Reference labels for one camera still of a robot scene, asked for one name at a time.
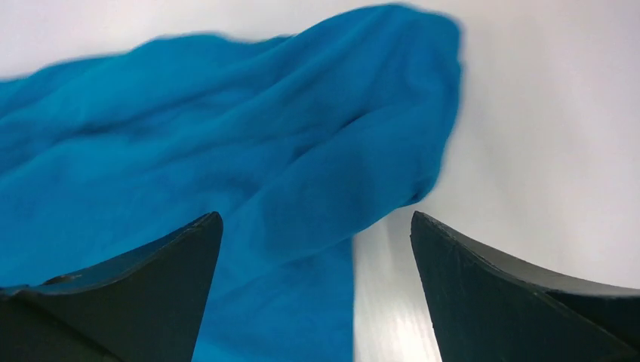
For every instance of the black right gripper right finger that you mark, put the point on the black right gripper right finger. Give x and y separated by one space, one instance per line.
487 305

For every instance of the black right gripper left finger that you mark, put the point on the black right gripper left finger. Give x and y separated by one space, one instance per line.
143 305

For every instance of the bright blue t shirt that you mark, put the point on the bright blue t shirt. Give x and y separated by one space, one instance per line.
299 142

